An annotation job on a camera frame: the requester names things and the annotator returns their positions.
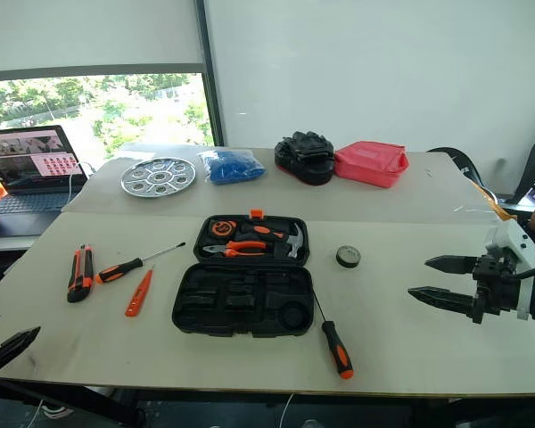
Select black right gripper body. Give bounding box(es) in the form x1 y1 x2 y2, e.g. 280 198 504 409
472 253 525 325

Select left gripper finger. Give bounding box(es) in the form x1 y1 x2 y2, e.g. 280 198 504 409
0 325 42 375

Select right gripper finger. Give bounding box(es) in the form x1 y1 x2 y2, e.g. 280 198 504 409
424 254 479 275
407 285 477 316

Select screwdriver orange striped handle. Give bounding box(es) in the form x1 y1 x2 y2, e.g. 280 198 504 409
311 292 355 381

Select screwdriver mostly black handle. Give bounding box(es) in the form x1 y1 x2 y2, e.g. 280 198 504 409
94 242 187 285

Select black tool case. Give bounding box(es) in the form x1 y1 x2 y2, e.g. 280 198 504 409
171 208 316 339

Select orange tape strip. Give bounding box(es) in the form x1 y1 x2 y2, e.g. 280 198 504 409
466 177 519 222

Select dark side desk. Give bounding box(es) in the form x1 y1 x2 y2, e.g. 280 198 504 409
0 209 63 268

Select black chair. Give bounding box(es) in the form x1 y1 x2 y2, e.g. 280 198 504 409
426 146 488 193

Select black electrical tape roll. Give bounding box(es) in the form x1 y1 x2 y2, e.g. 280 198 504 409
334 243 363 270

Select red fabric pouch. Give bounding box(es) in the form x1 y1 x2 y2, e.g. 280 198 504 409
333 140 411 190

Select open laptop computer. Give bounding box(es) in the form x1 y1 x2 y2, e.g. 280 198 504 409
0 124 90 216

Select round metal compartment tray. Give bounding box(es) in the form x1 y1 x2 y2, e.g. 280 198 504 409
119 156 198 198

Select orange black tape measure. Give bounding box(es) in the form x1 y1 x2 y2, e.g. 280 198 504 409
209 218 238 238

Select blue filled plastic bag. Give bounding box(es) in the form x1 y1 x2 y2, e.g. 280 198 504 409
196 147 268 185

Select white roller blind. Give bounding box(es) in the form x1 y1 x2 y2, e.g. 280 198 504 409
0 0 206 84

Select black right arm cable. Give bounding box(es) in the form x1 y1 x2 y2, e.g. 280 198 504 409
511 259 535 283

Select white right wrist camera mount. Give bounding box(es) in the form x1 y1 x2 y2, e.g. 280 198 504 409
484 218 535 320

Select black table frame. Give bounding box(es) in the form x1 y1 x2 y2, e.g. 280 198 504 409
0 375 149 428

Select thin white laptop cable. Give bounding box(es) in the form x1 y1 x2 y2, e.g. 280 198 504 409
67 172 86 202

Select claw hammer black orange handle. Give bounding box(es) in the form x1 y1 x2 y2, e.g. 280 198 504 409
239 222 306 260

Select white hanging cable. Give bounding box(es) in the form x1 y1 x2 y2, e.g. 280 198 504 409
278 393 296 428

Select orange handled pliers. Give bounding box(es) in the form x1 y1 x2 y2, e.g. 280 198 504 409
202 240 268 259

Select dark window frame post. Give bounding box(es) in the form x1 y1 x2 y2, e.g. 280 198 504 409
193 0 226 149

